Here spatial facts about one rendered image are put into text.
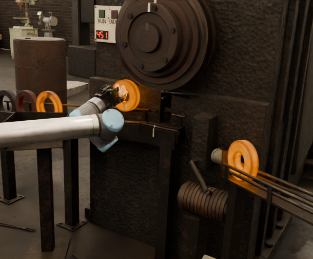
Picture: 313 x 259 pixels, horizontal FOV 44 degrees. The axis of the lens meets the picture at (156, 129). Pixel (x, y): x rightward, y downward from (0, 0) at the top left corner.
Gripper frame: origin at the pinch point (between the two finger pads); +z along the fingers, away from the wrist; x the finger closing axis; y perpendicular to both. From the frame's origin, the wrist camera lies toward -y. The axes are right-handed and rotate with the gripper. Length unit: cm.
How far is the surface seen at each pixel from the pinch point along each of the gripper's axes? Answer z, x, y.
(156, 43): -5.2, -24.1, 28.1
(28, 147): -42, 28, -14
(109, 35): 16.3, 17.8, 21.6
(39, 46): 138, 220, -45
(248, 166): -26, -72, -6
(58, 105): -5.2, 43.7, -12.9
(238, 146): -21, -66, -2
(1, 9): 585, 876, -148
